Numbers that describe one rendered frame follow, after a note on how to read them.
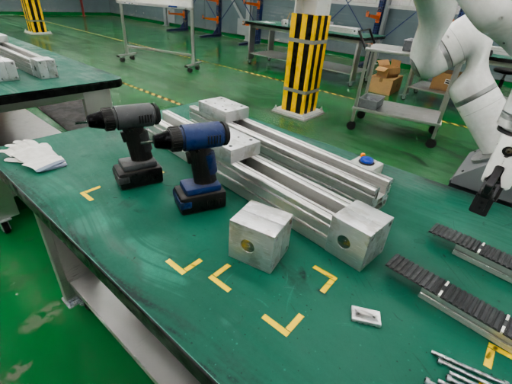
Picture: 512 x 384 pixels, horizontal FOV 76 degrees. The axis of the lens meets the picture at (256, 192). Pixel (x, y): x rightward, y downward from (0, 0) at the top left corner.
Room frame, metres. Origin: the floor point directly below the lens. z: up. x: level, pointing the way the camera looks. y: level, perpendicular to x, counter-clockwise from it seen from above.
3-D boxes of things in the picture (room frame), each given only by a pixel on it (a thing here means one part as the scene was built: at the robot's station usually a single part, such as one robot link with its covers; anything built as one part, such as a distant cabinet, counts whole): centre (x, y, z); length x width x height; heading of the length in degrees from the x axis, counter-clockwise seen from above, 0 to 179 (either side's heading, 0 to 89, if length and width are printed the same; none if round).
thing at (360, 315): (0.39, -0.21, 0.78); 0.05 x 0.03 x 0.01; 79
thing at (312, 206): (0.87, 0.09, 0.82); 0.80 x 0.10 x 0.09; 47
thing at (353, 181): (1.01, -0.04, 0.82); 0.80 x 0.10 x 0.09; 47
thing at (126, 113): (0.78, 0.36, 0.89); 0.20 x 0.08 x 0.22; 125
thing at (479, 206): (0.55, -0.44, 0.94); 0.03 x 0.03 x 0.07; 47
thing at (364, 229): (0.58, -0.24, 0.83); 0.12 x 0.09 x 0.10; 137
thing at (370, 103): (3.66, -1.47, 0.50); 1.03 x 0.55 x 1.01; 64
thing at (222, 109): (1.18, 0.14, 0.87); 0.16 x 0.11 x 0.07; 47
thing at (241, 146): (0.87, 0.09, 0.87); 0.16 x 0.11 x 0.07; 47
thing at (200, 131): (0.69, 0.17, 0.89); 0.20 x 0.08 x 0.22; 119
